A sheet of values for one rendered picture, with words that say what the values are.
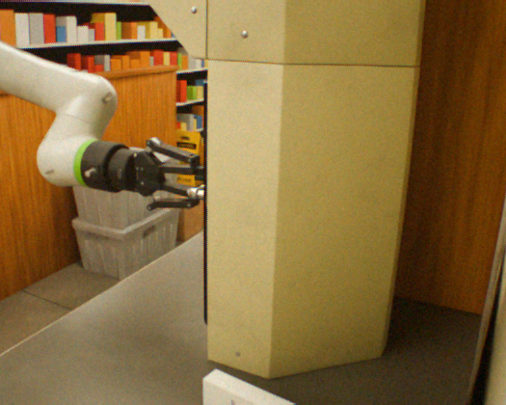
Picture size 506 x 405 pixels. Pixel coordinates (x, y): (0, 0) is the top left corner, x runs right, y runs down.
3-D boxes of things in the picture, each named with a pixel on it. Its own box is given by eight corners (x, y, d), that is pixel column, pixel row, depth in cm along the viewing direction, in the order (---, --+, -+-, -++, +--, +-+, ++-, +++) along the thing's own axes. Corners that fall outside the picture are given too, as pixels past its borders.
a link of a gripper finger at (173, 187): (140, 177, 94) (139, 185, 94) (193, 194, 89) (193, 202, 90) (153, 173, 97) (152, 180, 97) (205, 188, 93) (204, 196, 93)
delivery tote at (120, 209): (183, 203, 347) (183, 153, 337) (122, 233, 296) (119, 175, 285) (132, 193, 365) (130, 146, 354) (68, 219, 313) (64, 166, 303)
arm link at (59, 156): (52, 190, 109) (15, 168, 100) (75, 137, 113) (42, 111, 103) (102, 202, 103) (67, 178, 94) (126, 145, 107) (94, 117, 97)
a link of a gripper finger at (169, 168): (153, 169, 97) (152, 161, 96) (205, 171, 92) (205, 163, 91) (140, 174, 93) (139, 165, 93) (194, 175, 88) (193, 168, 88)
